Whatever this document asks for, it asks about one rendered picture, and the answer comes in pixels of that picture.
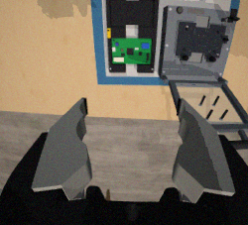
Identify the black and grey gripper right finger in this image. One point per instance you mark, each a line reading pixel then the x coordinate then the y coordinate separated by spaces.
pixel 208 170

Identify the green circuit board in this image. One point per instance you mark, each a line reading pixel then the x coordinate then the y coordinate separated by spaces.
pixel 131 50

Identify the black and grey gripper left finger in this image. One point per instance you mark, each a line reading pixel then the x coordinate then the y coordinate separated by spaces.
pixel 56 169

